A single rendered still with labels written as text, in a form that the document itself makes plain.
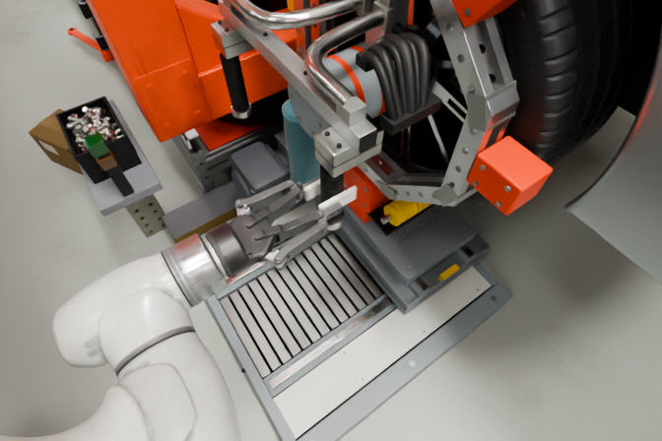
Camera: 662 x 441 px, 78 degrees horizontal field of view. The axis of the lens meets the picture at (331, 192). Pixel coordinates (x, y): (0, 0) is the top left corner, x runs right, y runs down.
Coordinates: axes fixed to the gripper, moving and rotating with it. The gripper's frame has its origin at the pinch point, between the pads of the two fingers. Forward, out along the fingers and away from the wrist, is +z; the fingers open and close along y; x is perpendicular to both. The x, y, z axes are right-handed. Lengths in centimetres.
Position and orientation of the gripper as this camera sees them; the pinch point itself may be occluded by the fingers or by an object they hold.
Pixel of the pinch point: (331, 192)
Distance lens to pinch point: 66.2
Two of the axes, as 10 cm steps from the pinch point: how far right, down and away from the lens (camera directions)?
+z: 8.2, -4.6, 3.4
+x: 0.0, -6.0, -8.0
